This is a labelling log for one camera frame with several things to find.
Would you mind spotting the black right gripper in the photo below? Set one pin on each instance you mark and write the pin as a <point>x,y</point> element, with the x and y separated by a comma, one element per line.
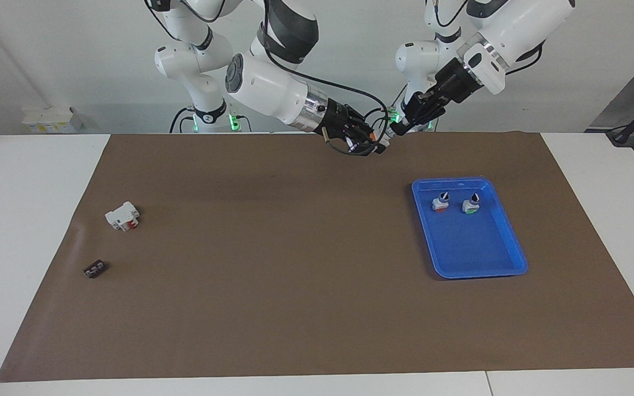
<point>338,121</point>

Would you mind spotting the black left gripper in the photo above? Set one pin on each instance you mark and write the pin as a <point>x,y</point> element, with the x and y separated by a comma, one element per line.
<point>457,80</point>

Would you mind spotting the selector switch orange base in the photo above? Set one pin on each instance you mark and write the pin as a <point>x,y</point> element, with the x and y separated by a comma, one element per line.
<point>380,142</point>

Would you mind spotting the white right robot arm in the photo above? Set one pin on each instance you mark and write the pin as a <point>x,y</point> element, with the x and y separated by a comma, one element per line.
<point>262,88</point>

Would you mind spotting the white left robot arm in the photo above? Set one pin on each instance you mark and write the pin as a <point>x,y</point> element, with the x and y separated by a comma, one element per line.
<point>526,27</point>

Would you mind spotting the blue plastic tray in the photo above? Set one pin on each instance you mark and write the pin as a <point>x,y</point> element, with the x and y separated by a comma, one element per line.
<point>471,247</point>

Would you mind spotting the brown table mat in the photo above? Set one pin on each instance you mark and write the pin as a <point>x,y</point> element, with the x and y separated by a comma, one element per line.
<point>295,286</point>

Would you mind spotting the white circuit breaker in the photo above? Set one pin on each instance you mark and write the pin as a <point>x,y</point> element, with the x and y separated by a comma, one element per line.
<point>119,217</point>

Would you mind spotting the small dark terminal block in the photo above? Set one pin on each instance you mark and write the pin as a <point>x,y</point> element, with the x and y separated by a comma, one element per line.
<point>94,269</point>

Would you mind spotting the white cardboard box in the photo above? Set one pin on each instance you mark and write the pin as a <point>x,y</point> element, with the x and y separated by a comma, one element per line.
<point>53,120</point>

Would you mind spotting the selector switch red base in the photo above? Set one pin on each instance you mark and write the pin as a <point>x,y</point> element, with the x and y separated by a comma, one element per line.
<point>440,204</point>

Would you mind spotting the selector switch green base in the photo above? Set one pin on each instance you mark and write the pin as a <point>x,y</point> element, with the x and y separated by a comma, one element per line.
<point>470,207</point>

